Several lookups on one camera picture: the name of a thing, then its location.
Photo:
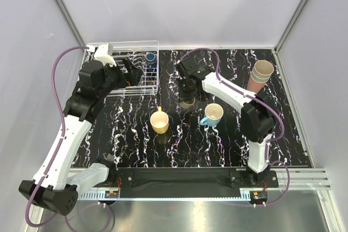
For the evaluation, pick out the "white wire dish rack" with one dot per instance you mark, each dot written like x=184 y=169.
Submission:
x=135 y=51

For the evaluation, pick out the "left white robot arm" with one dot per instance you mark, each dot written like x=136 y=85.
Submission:
x=51 y=188

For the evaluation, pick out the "mint green cup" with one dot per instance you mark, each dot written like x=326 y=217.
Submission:
x=259 y=80

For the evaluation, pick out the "slotted cable duct rail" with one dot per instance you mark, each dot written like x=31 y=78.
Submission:
x=129 y=194

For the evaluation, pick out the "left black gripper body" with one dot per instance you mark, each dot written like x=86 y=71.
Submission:
x=115 y=80

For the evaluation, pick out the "yellow cup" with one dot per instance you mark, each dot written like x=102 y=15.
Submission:
x=159 y=121

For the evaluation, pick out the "right orange connector box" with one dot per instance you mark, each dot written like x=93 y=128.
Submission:
x=259 y=196

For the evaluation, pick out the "dark blue mug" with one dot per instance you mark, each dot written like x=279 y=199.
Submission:
x=151 y=60

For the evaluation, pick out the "pink plastic cup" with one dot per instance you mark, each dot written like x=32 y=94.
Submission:
x=254 y=86

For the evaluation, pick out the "beige small mug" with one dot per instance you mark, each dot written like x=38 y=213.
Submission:
x=187 y=104

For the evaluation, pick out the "tan beige tall cup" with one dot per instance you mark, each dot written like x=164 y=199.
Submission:
x=263 y=69

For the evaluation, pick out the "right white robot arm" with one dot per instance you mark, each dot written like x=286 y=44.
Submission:
x=256 y=123

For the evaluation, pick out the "light blue cup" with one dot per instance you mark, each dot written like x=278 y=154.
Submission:
x=212 y=115

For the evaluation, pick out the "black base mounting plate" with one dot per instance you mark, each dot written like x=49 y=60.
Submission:
x=235 y=177

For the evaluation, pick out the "left orange connector box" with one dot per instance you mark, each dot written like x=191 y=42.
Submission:
x=111 y=194

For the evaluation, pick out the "black marble pattern mat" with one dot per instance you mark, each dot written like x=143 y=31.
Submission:
x=123 y=130

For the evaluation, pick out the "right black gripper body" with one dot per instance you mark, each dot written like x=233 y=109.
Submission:
x=185 y=91

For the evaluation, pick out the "orange connector box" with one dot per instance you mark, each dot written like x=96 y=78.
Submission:
x=111 y=194
x=259 y=196

